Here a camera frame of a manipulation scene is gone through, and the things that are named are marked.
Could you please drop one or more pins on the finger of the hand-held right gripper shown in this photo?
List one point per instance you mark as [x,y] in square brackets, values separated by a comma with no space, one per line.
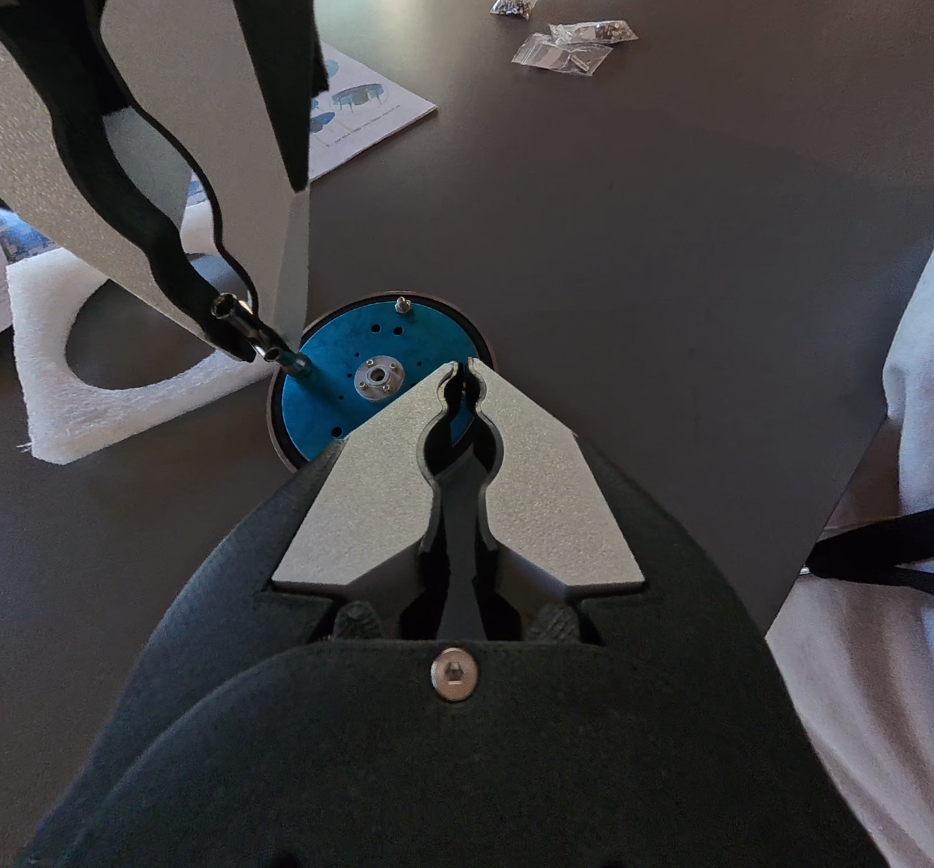
[204,80]
[44,175]

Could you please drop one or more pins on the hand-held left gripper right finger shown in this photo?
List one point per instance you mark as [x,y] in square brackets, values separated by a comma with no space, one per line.
[562,510]

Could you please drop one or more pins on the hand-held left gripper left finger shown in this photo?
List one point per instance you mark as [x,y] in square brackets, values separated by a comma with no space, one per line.
[350,510]

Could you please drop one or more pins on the blue disc with black rim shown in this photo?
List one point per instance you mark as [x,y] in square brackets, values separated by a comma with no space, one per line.
[328,372]

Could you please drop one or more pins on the metal cross socket wrench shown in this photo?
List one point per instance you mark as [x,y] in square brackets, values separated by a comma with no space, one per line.
[248,331]

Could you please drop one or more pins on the instruction sheet with circuit board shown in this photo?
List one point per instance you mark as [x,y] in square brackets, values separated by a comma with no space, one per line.
[22,240]

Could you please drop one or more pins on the instruction sheet with blue drawings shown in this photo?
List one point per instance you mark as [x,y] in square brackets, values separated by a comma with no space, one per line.
[379,116]

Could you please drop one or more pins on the white foam sheet with hole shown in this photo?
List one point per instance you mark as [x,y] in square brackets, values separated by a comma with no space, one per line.
[44,401]

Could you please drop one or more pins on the clear plastic parts bag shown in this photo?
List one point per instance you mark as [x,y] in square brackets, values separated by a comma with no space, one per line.
[562,56]
[595,31]

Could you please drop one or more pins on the person's white t-shirt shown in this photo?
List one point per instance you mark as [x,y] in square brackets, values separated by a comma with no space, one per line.
[861,700]

